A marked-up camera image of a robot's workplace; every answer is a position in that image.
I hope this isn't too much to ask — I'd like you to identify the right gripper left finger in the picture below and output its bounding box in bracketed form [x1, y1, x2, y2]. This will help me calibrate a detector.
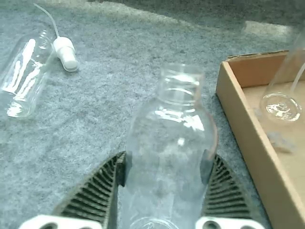
[18, 150, 127, 229]

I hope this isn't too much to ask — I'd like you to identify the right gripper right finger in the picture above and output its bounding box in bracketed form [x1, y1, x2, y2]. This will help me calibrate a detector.
[194, 152, 264, 229]

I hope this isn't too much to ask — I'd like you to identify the clear plastic bottle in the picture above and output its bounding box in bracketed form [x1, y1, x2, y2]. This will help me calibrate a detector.
[259, 31, 305, 123]
[0, 30, 55, 119]
[121, 63, 219, 229]

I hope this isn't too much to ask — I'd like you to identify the cardboard box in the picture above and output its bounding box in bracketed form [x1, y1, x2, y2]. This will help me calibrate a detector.
[215, 49, 305, 229]

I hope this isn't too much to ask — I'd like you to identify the white spray top with tube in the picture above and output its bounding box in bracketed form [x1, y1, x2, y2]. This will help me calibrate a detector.
[33, 3, 80, 72]

